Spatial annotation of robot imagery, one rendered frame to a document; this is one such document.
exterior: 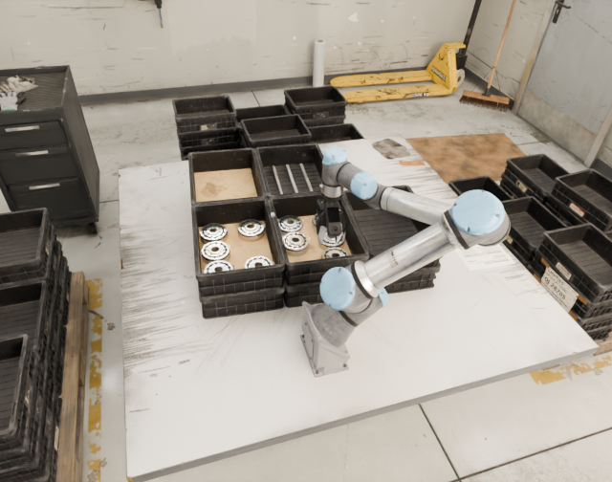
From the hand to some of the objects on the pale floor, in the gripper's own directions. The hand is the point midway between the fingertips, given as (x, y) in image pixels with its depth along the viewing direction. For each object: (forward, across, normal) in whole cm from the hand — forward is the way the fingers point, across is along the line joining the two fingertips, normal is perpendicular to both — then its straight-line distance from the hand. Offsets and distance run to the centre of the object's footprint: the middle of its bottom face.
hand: (329, 241), depth 168 cm
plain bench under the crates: (+94, -3, -28) cm, 98 cm away
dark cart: (+94, +135, -161) cm, 230 cm away
